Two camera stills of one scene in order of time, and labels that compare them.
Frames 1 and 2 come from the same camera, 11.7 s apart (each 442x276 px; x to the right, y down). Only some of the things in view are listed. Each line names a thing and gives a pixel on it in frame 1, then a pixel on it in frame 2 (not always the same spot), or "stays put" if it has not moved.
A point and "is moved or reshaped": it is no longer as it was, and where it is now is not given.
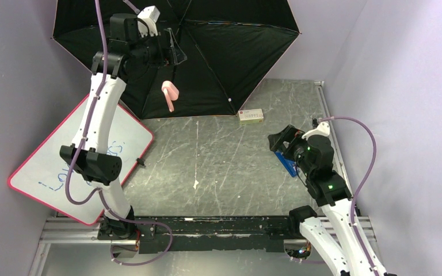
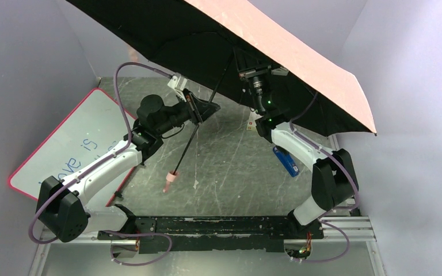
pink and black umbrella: [231, 46] is moved or reshaped
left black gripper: [168, 46] -> [193, 110]
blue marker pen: [289, 165] stays put
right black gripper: [285, 141] -> [252, 74]
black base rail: [209, 234] stays put
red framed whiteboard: [42, 175] stays put
